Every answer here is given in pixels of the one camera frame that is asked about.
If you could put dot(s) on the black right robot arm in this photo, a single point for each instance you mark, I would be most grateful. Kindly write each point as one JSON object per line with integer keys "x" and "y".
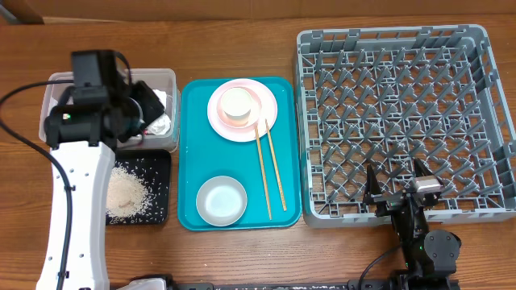
{"x": 430, "y": 255}

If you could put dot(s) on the teal serving tray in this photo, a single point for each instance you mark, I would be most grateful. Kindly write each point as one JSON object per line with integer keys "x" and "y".
{"x": 204, "y": 154}

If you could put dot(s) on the clear plastic bin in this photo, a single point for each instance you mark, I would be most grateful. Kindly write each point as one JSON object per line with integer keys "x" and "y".
{"x": 156, "y": 78}

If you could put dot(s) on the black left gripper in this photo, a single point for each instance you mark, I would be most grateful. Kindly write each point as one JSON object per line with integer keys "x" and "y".
{"x": 141, "y": 90}

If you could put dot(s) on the grey white bowl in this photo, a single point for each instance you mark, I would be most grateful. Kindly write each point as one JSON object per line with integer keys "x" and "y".
{"x": 221, "y": 201}

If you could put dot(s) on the wooden chopstick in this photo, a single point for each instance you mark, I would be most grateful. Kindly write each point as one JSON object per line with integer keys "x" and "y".
{"x": 276, "y": 168}
{"x": 263, "y": 173}

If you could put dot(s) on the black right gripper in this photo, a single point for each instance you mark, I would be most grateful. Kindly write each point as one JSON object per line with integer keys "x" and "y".
{"x": 389, "y": 201}

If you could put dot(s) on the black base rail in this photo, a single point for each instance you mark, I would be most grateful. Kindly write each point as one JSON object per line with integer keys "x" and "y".
{"x": 349, "y": 285}

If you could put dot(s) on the white cup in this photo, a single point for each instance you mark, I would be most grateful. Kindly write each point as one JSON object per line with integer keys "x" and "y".
{"x": 236, "y": 104}

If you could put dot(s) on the white rice pile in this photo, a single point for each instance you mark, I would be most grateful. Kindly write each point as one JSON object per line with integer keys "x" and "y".
{"x": 132, "y": 196}

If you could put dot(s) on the grey dishwasher rack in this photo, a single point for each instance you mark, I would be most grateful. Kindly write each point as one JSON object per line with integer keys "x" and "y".
{"x": 383, "y": 97}

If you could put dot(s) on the pink plate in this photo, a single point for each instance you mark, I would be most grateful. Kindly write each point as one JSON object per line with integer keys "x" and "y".
{"x": 269, "y": 111}

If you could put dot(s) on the pink shallow bowl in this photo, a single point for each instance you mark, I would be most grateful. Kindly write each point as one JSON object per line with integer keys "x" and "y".
{"x": 255, "y": 111}

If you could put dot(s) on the right wooden chopstick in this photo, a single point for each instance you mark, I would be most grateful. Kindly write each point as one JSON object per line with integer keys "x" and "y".
{"x": 276, "y": 168}

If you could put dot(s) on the left wooden chopstick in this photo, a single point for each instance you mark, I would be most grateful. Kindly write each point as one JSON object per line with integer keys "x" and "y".
{"x": 263, "y": 173}

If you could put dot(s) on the black tray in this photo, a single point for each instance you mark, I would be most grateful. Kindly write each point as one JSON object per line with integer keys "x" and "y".
{"x": 160, "y": 162}

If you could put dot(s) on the white napkin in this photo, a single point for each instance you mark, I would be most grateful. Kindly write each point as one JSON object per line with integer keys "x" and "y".
{"x": 161, "y": 125}

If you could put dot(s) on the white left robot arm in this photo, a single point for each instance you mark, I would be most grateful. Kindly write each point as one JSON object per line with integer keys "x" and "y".
{"x": 82, "y": 124}

